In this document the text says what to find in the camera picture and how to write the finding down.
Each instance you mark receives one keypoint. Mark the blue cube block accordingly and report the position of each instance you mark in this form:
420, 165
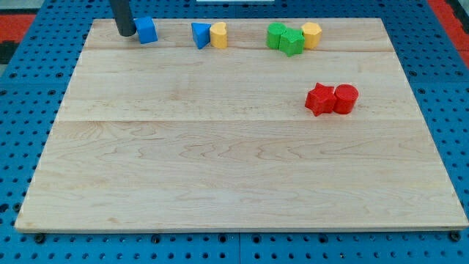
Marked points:
146, 30

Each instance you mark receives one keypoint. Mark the light wooden board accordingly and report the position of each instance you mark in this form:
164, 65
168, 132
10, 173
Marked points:
167, 137

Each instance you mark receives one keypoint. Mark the red star block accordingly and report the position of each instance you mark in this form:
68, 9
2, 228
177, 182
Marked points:
321, 99

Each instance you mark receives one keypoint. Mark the yellow heart block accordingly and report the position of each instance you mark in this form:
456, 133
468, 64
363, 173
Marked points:
218, 35

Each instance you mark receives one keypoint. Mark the green star block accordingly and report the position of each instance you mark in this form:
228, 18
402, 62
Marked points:
291, 41

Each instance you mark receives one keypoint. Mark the blue triangle block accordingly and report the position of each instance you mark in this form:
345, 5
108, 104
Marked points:
201, 34

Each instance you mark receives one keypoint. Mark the green cylinder block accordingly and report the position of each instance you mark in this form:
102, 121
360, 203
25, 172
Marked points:
274, 32

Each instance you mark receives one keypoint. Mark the red cylinder block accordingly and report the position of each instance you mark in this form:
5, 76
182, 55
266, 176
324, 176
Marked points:
346, 96

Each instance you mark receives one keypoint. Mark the yellow hexagon block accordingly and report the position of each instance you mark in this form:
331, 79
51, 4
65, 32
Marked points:
312, 33

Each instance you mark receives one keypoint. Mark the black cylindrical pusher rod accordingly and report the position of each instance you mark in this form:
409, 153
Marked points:
123, 17

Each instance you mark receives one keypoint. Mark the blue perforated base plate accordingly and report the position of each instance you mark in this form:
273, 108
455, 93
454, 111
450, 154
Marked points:
36, 77

